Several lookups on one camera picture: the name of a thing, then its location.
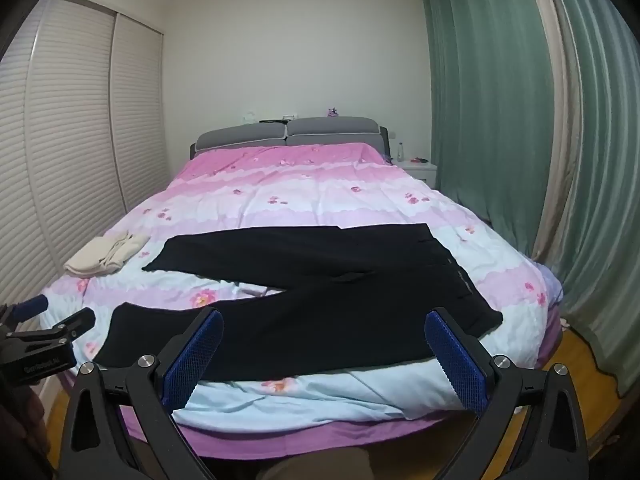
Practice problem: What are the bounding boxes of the white louvered wardrobe door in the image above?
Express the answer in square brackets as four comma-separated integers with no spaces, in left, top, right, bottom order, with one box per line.
[0,0,120,311]
[109,11,166,213]

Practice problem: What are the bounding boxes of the black pants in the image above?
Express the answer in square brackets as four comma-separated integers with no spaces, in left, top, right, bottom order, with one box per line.
[92,222,504,383]

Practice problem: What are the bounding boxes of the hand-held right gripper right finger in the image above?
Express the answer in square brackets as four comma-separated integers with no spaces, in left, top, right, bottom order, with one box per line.
[424,306,591,480]

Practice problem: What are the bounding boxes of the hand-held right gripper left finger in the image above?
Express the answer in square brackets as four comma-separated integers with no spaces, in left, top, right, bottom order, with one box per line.
[59,306,224,480]

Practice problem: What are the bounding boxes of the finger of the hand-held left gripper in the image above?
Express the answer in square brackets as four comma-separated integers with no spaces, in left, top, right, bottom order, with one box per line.
[10,307,97,348]
[0,294,49,328]

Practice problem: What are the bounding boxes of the folded beige garment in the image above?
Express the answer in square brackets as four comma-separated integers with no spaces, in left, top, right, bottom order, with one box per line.
[64,231,151,277]

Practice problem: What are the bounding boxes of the pink floral quilt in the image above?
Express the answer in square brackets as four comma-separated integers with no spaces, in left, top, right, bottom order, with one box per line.
[40,142,564,421]

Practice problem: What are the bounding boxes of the white nightstand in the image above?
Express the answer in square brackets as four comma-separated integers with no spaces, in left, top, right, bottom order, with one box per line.
[396,157,439,189]

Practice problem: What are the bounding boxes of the beige curtain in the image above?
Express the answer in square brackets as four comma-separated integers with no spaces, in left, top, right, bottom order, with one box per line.
[517,0,587,273]

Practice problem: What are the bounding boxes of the grey padded headboard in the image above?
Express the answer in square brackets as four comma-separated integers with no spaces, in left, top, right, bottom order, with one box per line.
[190,116,391,162]

